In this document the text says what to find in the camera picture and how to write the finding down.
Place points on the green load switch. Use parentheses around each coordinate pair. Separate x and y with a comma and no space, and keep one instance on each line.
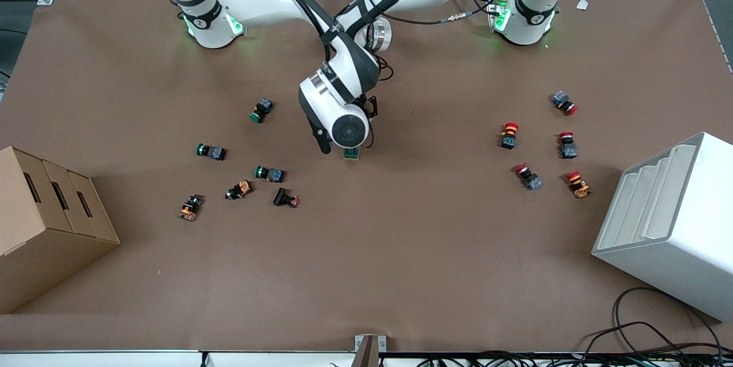
(351,154)

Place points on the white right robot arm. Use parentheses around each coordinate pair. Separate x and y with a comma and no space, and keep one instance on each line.
(326,103)

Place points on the green push button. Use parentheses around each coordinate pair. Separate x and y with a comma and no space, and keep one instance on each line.
(212,152)
(270,174)
(263,110)

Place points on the black pink push button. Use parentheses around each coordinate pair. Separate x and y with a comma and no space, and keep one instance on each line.
(284,198)

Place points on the brown table mat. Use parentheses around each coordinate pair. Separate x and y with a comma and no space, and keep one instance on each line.
(401,252)

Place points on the red mushroom button blue block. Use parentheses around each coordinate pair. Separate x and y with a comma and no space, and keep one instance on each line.
(564,102)
(528,177)
(567,146)

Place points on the red mushroom button orange block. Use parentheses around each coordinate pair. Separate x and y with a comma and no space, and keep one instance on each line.
(578,184)

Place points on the white paper scrap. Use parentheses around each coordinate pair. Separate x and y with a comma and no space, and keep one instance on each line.
(582,4)

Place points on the white tiered plastic rack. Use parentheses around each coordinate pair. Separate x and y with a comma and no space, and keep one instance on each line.
(676,258)

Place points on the brown cardboard box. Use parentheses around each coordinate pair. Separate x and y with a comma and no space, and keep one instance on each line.
(46,241)

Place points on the black orange selector switch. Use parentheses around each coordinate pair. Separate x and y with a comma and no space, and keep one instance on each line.
(240,189)
(190,207)

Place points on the grey metal bracket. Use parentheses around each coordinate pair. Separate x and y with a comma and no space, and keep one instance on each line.
(369,350)

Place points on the white table edge rail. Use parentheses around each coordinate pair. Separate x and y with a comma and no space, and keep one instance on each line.
(114,359)

